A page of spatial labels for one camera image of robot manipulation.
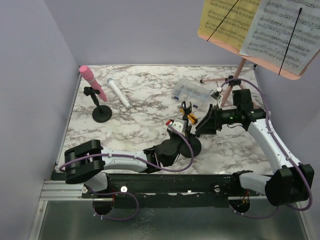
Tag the pink toy microphone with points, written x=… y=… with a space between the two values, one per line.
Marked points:
x=88 y=75

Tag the yellow utility knife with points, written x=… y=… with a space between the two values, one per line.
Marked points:
x=191 y=117

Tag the clear plastic organizer box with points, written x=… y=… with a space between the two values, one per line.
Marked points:
x=187 y=91

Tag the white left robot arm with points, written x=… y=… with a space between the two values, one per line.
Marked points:
x=85 y=163

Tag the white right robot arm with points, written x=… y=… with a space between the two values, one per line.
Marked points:
x=291 y=180

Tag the white sheet music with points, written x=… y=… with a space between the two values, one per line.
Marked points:
x=284 y=33

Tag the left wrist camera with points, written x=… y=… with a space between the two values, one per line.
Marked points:
x=179 y=125

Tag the pink music stand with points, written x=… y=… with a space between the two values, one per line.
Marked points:
x=255 y=60

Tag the yellow sheet music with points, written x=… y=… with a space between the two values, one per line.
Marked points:
x=227 y=21

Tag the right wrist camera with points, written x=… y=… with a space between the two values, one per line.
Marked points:
x=217 y=95

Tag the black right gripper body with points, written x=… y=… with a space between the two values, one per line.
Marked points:
x=211 y=120

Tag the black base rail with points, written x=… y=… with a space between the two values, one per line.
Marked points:
x=169 y=191

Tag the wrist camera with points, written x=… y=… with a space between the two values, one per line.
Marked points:
x=217 y=95
x=179 y=125

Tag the white toy microphone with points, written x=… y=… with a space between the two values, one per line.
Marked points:
x=112 y=84

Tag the black round-base mic stand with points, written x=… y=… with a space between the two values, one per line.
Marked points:
x=194 y=145

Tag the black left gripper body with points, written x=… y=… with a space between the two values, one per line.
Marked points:
x=178 y=141

